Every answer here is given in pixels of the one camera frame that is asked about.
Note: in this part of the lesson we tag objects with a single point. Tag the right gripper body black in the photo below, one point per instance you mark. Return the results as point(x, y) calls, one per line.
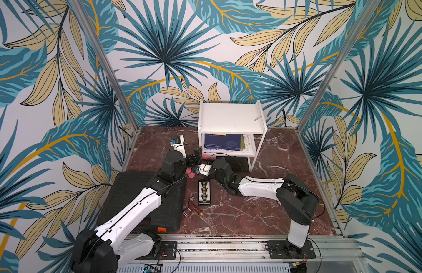
point(212, 165)

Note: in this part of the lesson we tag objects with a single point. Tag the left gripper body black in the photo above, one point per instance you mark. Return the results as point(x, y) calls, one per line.
point(191, 162)

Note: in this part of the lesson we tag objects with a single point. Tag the pink fluffy cloth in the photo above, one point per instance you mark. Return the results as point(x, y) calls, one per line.
point(191, 172)

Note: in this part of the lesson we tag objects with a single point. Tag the white two-tier bookshelf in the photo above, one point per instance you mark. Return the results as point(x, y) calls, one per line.
point(226, 118)

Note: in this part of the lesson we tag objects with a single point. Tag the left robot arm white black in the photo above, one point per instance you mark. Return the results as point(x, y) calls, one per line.
point(106, 249)

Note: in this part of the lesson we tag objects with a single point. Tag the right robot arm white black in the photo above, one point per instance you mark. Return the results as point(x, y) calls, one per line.
point(299, 202)

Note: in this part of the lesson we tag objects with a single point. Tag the black bit holder strip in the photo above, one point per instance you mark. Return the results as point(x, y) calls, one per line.
point(204, 192)

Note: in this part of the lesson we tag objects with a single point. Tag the dark blue book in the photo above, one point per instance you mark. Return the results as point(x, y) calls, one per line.
point(231, 142)

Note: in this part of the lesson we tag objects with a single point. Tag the black mat under shelf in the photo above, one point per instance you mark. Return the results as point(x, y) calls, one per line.
point(239, 164)

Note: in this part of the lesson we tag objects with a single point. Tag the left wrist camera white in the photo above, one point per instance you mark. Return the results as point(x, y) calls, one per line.
point(178, 145)

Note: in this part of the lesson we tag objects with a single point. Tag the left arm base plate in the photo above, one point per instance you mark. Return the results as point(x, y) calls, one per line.
point(167, 251)

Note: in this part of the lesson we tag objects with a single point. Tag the aluminium rail at front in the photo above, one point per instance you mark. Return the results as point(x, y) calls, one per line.
point(252, 248)

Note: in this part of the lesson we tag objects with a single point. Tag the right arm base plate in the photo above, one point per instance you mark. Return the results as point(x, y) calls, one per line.
point(285, 250)

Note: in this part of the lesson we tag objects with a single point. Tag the left aluminium frame post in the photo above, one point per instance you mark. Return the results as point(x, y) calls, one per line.
point(94, 40)

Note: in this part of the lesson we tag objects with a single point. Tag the aluminium frame post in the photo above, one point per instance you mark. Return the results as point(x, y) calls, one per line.
point(94, 40)
point(354, 35)

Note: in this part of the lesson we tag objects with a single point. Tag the right aluminium frame post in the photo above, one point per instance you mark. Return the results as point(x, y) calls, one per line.
point(354, 35)

